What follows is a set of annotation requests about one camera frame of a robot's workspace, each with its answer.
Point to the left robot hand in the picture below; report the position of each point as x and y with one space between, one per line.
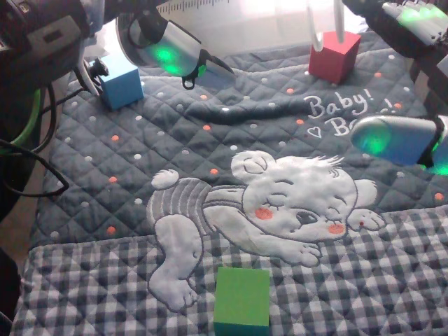
171 45

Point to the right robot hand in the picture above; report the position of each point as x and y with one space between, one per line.
392 140

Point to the large clear plastic syringe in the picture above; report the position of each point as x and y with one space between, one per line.
189 7

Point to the blue cube block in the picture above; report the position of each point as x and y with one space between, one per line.
122 87

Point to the red cube block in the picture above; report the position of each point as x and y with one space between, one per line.
332 59

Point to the grey quilt with printed bear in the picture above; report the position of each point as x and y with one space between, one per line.
175 157

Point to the green cube block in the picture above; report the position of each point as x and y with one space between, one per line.
241 297

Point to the dark furniture frame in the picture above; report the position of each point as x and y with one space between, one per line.
420 73

